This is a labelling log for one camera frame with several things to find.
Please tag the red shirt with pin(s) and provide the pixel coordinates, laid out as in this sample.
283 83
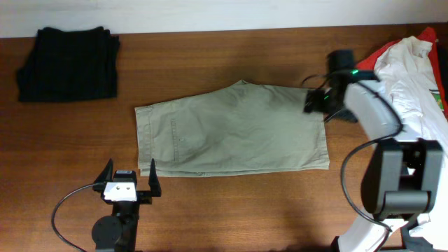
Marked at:
437 57

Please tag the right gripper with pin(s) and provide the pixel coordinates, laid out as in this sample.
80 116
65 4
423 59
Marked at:
318 100

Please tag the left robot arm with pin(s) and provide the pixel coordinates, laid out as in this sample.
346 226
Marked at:
118 231

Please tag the folded black garment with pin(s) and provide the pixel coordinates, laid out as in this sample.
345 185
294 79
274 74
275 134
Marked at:
70 66

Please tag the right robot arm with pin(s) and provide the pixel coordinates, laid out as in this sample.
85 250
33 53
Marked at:
401 180

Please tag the white shirt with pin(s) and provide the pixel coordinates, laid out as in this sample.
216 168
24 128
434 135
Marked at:
408 77

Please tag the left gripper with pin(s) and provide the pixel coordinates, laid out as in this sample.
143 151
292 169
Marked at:
145 197

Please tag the khaki shorts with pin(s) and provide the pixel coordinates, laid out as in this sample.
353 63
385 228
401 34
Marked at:
239 130

